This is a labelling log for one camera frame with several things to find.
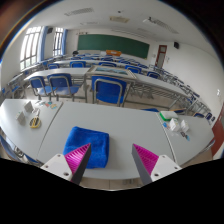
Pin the large window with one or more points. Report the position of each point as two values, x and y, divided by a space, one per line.
30 46

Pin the blue towel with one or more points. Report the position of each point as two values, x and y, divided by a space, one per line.
91 143

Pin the small white carton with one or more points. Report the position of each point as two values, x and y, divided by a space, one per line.
174 124
184 125

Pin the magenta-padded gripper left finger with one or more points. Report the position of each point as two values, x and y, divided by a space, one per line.
75 160

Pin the red-brown door with window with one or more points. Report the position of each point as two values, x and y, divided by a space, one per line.
161 56

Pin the rows of blue chairs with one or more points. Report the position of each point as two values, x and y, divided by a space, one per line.
133 68

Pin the orange object on lectern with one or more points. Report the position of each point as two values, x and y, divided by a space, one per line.
113 52

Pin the green chalkboard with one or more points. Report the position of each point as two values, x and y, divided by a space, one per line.
113 46

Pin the narrow window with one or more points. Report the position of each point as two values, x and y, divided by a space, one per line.
57 41

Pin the black wall speaker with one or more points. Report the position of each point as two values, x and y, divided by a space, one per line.
176 45
49 30

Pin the colourful cards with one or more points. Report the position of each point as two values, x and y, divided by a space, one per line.
50 105

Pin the green and white box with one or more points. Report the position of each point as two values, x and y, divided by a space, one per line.
168 115

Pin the yellow tape roll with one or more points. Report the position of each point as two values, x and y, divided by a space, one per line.
34 123

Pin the blue chair with metal frame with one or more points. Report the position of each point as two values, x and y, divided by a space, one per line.
37 85
61 83
108 90

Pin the long white desk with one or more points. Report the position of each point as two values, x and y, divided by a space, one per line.
60 71
156 85

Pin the ceiling lights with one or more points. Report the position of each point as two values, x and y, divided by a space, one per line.
119 19

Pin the framed flat tray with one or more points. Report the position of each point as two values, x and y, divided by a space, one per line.
111 71

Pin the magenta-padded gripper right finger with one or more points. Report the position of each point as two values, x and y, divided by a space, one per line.
148 161

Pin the blue curtain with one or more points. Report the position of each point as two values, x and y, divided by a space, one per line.
43 43
64 41

